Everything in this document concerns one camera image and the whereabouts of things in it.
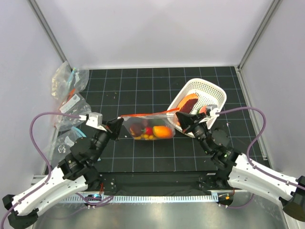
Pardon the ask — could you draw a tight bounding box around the white perforated plastic basket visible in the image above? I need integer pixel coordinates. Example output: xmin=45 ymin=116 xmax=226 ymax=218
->
xmin=166 ymin=78 xmax=227 ymax=138

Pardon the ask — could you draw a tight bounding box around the aluminium frame rail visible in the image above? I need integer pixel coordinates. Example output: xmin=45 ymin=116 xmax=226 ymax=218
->
xmin=237 ymin=0 xmax=282 ymax=71
xmin=27 ymin=0 xmax=72 ymax=70

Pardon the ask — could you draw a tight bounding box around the red chili pepper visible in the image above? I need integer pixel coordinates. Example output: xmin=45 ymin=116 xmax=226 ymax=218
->
xmin=142 ymin=127 xmax=153 ymax=135

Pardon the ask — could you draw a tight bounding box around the aluminium frame rail left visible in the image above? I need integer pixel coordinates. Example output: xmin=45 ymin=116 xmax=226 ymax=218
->
xmin=27 ymin=0 xmax=72 ymax=70

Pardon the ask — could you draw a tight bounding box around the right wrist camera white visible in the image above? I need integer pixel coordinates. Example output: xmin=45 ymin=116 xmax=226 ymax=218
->
xmin=205 ymin=104 xmax=219 ymax=117

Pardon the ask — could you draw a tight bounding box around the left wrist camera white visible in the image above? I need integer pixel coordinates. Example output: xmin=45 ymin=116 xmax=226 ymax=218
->
xmin=86 ymin=112 xmax=103 ymax=130

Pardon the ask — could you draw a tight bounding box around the clear bag with white label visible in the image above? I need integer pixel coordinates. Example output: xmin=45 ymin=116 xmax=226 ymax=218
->
xmin=55 ymin=93 xmax=92 ymax=132

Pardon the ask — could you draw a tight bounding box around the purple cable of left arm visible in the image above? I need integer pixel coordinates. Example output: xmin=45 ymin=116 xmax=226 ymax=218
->
xmin=0 ymin=112 xmax=115 ymax=222

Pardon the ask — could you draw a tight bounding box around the aluminium frame rail right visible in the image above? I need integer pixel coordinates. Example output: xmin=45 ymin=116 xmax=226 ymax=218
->
xmin=237 ymin=0 xmax=282 ymax=71

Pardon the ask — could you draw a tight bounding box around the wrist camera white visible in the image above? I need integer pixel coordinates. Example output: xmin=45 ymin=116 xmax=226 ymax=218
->
xmin=205 ymin=104 xmax=219 ymax=117
xmin=86 ymin=112 xmax=103 ymax=130

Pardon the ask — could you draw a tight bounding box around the clear zip bag orange zipper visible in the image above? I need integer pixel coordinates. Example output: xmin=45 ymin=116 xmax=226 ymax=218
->
xmin=121 ymin=108 xmax=179 ymax=140

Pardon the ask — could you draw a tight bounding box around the watermelon slice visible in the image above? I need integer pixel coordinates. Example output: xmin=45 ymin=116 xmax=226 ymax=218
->
xmin=197 ymin=106 xmax=209 ymax=115

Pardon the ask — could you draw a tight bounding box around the slotted aluminium cable duct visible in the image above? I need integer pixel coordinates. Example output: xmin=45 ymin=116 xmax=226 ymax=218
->
xmin=60 ymin=193 xmax=218 ymax=204

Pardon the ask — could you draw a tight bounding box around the yellow orange ginger root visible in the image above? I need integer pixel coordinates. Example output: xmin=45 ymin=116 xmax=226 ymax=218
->
xmin=134 ymin=134 xmax=157 ymax=140

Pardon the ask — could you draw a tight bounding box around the orange papaya slice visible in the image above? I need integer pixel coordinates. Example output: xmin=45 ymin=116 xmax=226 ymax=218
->
xmin=177 ymin=93 xmax=198 ymax=108

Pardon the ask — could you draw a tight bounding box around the black grid cutting mat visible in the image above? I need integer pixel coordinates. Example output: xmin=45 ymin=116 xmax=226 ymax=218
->
xmin=44 ymin=66 xmax=269 ymax=175

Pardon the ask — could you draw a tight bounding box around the dark red meat slice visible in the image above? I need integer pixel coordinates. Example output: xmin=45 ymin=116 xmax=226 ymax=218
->
xmin=180 ymin=98 xmax=198 ymax=114

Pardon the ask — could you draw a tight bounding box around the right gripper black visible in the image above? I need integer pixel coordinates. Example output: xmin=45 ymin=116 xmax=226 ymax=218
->
xmin=176 ymin=111 xmax=213 ymax=154

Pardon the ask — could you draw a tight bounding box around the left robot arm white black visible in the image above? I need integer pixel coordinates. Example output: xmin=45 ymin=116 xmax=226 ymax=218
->
xmin=2 ymin=117 xmax=123 ymax=229

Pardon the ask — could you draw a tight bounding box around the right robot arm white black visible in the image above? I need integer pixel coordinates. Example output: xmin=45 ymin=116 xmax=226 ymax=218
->
xmin=176 ymin=112 xmax=305 ymax=221

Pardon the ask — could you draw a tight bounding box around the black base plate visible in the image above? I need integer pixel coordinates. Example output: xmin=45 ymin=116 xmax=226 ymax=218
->
xmin=90 ymin=171 xmax=234 ymax=196

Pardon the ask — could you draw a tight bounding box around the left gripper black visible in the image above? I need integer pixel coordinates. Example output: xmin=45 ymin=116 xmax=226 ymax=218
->
xmin=91 ymin=116 xmax=123 ymax=162

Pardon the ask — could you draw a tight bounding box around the dark red passion fruit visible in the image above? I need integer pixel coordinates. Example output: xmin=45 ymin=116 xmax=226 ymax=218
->
xmin=129 ymin=123 xmax=144 ymax=137

